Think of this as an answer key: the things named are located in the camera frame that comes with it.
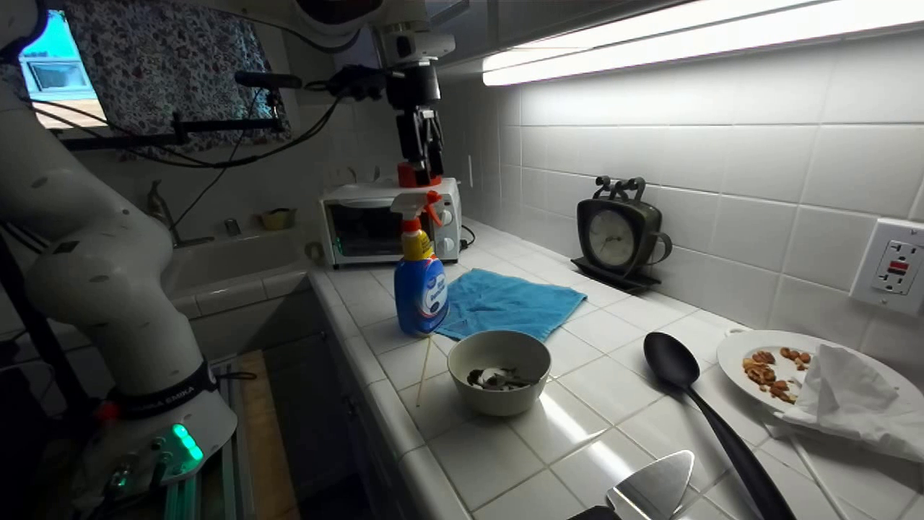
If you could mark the black ladle spoon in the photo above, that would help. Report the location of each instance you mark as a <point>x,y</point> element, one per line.
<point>678,369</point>

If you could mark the white plate with food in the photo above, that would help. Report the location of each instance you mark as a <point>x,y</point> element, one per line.
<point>785,369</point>

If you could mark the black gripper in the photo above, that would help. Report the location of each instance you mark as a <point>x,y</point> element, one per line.
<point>415,94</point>

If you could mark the white toaster oven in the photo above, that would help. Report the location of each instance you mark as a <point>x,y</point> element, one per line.
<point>363,226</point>

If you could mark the under-cabinet light bar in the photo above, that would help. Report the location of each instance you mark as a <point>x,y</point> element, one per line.
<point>694,29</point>

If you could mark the black retro clock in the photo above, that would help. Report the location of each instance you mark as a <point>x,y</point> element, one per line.
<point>622,234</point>

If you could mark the white crumpled napkin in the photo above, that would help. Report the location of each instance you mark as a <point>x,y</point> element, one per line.
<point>854,396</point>

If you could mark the metal spatula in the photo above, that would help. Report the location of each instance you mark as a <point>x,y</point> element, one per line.
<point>655,493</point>

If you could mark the grey bowl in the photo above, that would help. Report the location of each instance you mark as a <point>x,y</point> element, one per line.
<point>500,373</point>

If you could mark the blue spray bottle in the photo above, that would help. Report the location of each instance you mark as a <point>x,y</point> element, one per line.
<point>420,279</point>

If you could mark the white wall outlet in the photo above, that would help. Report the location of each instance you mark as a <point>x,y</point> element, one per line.
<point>890,272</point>

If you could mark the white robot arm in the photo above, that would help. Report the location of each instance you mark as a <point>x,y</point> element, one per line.
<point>102,272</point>

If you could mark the blue cloth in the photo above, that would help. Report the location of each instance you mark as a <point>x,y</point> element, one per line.
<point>486,301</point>

